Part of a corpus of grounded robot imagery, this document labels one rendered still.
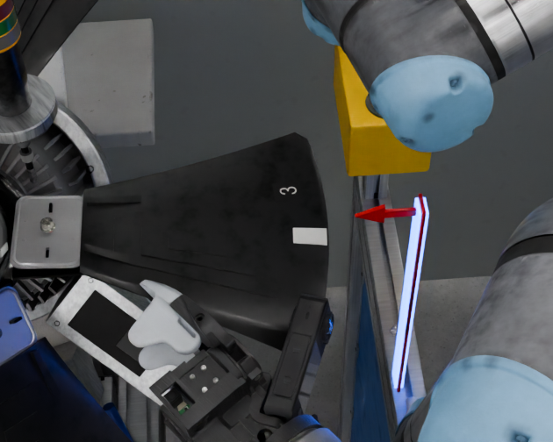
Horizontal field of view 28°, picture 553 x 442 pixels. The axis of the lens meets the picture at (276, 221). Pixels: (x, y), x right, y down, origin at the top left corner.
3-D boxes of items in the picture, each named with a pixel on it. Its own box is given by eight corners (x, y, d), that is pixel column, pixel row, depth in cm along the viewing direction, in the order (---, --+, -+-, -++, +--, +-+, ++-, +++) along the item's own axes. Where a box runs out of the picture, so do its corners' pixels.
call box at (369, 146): (333, 92, 144) (334, 31, 135) (409, 88, 144) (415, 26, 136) (347, 186, 134) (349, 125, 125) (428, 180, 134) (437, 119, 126)
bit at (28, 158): (25, 180, 96) (13, 139, 92) (36, 174, 97) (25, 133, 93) (32, 187, 96) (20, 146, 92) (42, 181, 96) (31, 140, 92)
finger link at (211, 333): (166, 295, 93) (234, 365, 89) (181, 285, 93) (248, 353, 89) (175, 321, 97) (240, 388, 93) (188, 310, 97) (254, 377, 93)
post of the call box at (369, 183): (362, 182, 148) (366, 118, 138) (384, 181, 148) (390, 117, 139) (364, 200, 146) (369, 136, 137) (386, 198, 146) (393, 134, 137)
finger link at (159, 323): (94, 299, 94) (161, 371, 90) (147, 258, 96) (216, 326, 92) (101, 316, 97) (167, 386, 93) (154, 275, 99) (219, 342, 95)
